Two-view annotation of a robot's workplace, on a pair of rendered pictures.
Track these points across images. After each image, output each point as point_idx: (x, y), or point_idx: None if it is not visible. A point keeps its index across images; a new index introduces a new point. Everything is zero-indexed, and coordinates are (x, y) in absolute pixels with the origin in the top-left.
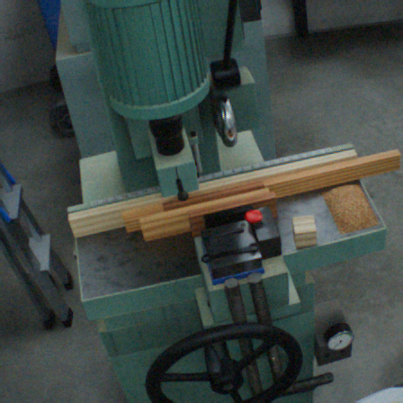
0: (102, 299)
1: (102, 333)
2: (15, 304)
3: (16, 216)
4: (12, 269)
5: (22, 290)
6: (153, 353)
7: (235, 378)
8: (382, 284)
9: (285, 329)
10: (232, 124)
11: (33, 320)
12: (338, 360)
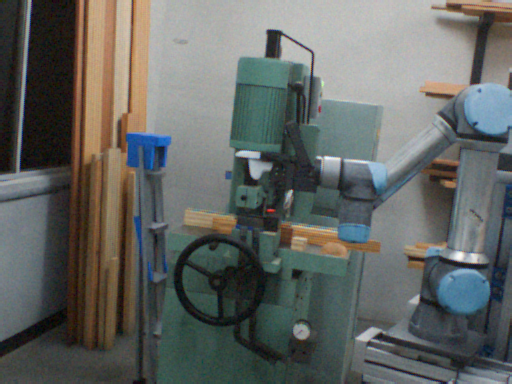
0: (179, 235)
1: (169, 262)
2: (120, 371)
3: (157, 281)
4: (132, 358)
5: (131, 367)
6: (191, 295)
7: (222, 276)
8: None
9: (272, 316)
10: (289, 196)
11: (127, 381)
12: (300, 362)
